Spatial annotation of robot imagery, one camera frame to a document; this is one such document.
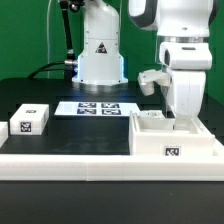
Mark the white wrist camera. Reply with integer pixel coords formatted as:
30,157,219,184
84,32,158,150
138,69,171,97

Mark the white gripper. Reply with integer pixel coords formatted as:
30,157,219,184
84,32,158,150
159,42,212,131

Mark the white u-shaped wall fence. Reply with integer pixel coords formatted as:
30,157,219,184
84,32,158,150
0,119,224,181

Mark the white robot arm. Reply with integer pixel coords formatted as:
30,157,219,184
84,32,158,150
72,0,218,130

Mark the white cabinet top block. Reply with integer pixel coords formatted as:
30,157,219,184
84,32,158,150
10,104,49,135

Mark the white cabinet door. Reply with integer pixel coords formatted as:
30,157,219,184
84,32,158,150
138,110,164,119

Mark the white cabinet body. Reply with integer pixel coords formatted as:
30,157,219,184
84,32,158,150
129,112,215,157

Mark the black cable bundle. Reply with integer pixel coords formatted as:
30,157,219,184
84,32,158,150
27,61,68,80

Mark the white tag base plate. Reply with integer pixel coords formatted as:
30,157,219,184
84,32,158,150
55,101,139,117

